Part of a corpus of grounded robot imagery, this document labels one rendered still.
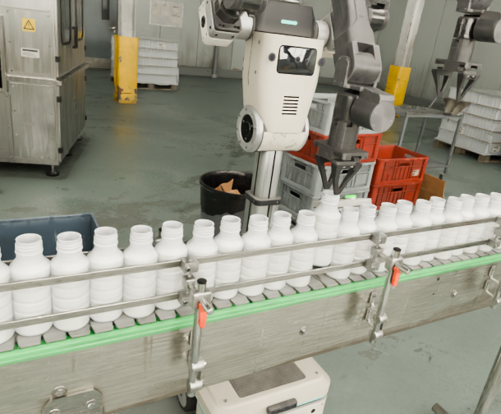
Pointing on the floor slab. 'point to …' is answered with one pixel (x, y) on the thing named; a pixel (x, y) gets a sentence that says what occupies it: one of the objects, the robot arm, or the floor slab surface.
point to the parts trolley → (424, 128)
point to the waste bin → (225, 200)
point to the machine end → (31, 81)
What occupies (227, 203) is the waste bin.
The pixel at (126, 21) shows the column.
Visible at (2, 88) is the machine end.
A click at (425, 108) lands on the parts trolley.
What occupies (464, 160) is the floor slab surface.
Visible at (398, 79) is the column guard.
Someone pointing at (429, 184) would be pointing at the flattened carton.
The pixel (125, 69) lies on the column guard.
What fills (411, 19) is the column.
